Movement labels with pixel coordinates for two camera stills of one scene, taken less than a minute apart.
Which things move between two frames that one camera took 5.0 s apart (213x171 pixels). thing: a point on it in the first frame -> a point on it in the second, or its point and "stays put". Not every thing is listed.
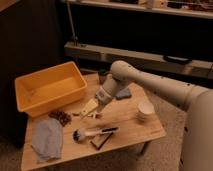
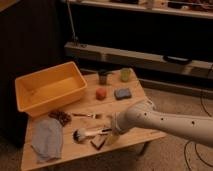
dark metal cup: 102,74 stays put
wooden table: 74,130 stays put
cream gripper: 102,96 -> 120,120
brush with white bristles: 82,133 stays put
